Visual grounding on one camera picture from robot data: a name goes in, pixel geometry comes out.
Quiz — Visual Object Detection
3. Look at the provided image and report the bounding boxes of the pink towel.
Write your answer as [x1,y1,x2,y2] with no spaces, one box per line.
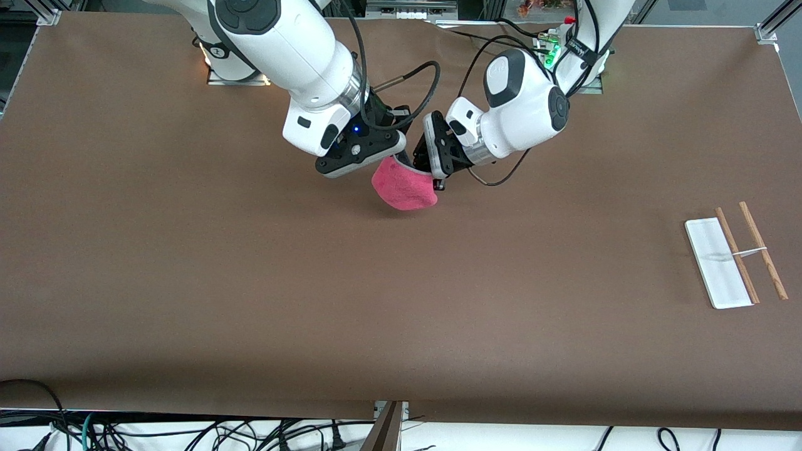
[371,156,439,212]

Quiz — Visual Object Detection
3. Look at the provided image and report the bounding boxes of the brown table cover sheet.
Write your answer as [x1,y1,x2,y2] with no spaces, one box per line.
[0,11,802,432]

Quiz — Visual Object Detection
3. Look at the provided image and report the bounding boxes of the grey device white connectors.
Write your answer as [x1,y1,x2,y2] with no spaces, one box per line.
[365,0,459,21]

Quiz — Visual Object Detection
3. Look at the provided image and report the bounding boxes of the brown wooden beam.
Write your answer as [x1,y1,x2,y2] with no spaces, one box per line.
[360,401,405,451]

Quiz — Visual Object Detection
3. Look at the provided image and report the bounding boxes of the white rectangular tray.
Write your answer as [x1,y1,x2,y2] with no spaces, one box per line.
[684,201,789,310]

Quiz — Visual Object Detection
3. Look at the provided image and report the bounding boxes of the black arm base cable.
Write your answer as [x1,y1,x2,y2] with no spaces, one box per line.
[426,18,546,56]

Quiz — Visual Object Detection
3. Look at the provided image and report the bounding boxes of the black power plug cable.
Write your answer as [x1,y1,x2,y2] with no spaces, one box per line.
[276,418,349,450]

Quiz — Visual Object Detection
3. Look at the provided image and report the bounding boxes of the aluminium frame corner bracket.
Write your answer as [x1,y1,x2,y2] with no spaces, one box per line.
[34,0,63,26]

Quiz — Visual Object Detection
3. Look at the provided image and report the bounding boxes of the aluminium frame profile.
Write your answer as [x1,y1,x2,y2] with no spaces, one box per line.
[755,0,802,44]

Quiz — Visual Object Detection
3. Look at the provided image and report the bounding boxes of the thick black cable loop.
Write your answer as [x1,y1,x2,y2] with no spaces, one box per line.
[0,379,70,451]

